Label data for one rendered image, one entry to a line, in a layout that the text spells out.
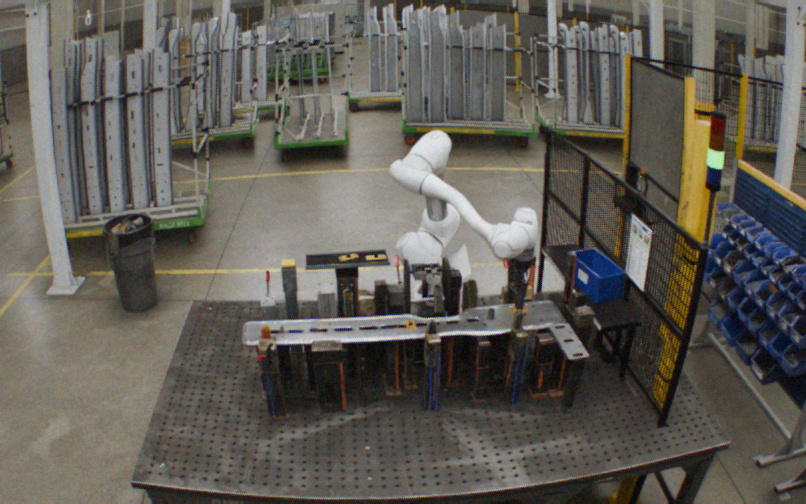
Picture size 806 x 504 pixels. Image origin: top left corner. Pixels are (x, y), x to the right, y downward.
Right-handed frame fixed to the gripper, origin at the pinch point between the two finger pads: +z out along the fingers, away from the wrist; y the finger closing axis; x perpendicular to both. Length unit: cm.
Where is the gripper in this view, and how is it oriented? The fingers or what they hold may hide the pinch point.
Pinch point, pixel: (519, 301)
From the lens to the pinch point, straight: 290.2
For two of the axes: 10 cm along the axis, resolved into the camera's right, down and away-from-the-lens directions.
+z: 0.0, 9.2, 4.0
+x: 9.9, -0.6, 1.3
